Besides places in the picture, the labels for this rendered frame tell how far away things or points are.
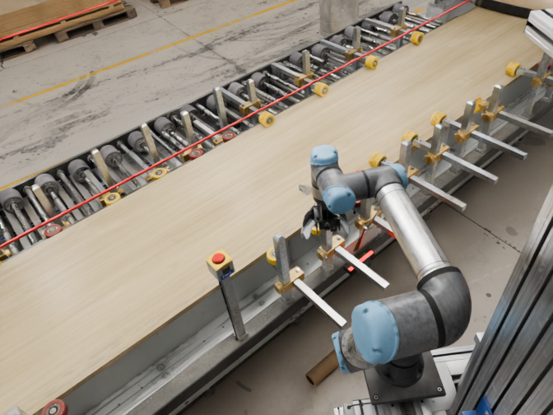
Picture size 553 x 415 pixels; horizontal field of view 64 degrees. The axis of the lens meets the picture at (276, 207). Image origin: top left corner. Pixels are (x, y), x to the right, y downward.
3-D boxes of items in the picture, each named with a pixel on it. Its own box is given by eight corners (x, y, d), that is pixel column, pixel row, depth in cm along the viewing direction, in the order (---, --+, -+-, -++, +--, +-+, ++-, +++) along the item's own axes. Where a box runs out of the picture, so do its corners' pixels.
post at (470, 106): (457, 174, 251) (476, 100, 217) (454, 177, 249) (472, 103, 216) (453, 171, 253) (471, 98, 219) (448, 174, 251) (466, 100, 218)
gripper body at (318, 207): (315, 235, 132) (314, 207, 123) (311, 215, 138) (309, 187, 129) (341, 232, 132) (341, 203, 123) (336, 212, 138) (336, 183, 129)
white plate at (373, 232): (381, 233, 221) (383, 219, 214) (345, 262, 211) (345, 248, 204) (380, 232, 221) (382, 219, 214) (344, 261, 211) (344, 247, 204)
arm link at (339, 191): (371, 187, 107) (355, 160, 115) (327, 197, 106) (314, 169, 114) (369, 210, 112) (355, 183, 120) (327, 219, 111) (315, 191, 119)
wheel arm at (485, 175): (497, 182, 206) (499, 176, 204) (493, 185, 205) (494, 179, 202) (411, 138, 236) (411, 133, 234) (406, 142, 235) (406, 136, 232)
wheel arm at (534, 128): (551, 136, 226) (554, 131, 224) (549, 138, 225) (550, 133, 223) (486, 109, 248) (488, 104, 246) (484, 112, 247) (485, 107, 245)
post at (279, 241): (293, 305, 201) (285, 235, 168) (287, 310, 200) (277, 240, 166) (288, 300, 203) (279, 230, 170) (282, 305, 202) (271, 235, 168)
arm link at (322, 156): (313, 164, 113) (305, 145, 119) (315, 195, 120) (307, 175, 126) (343, 157, 113) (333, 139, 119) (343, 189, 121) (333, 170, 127)
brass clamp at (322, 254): (346, 248, 203) (346, 240, 199) (324, 263, 197) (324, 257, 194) (336, 240, 207) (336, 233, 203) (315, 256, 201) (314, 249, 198)
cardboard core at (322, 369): (354, 347, 245) (315, 382, 233) (354, 353, 251) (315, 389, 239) (344, 337, 250) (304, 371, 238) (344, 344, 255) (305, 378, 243)
